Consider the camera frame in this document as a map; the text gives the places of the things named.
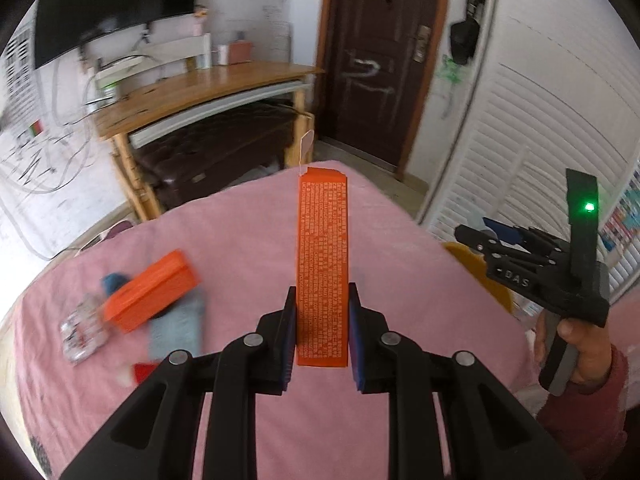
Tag black television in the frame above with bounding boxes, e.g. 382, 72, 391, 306
32, 0, 201, 68

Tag white router box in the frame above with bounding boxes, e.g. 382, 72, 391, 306
95, 55, 144, 81

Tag white louvered closet door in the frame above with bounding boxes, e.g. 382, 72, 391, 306
415, 0, 640, 303

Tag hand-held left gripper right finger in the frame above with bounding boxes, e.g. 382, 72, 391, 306
347, 282, 583, 480

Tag grey keyboard tray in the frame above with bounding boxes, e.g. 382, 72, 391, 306
127, 77, 306, 148

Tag white chair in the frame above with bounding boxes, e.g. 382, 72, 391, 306
137, 34, 212, 72

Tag silver door lock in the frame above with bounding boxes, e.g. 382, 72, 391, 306
410, 25, 432, 63

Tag dark brown bench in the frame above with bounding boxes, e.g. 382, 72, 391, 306
135, 102, 301, 211

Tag black hanging bag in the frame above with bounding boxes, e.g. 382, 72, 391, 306
449, 0, 490, 66

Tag colourful wall stickers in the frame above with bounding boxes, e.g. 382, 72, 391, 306
600, 170, 640, 256

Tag orange box with white print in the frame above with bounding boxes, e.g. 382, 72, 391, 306
295, 166, 351, 368

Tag person's right forearm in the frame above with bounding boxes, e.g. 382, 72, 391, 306
535, 350, 632, 480

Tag black cable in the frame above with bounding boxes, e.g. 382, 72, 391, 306
0, 45, 118, 261

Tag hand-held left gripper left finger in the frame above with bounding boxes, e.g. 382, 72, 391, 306
60, 285, 298, 480

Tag red brown box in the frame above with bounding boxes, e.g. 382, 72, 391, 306
227, 40, 254, 65

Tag dark brown door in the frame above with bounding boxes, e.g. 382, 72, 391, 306
312, 0, 451, 181

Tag wooden desk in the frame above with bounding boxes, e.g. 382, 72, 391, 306
92, 60, 326, 221

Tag eye chart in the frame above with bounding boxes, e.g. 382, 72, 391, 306
0, 25, 47, 136

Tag person's right hand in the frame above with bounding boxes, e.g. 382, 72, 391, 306
532, 310, 615, 392

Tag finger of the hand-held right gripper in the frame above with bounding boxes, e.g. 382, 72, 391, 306
482, 216, 570, 261
454, 225, 556, 273

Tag small blue wrapper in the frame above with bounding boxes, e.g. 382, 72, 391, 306
101, 272, 132, 302

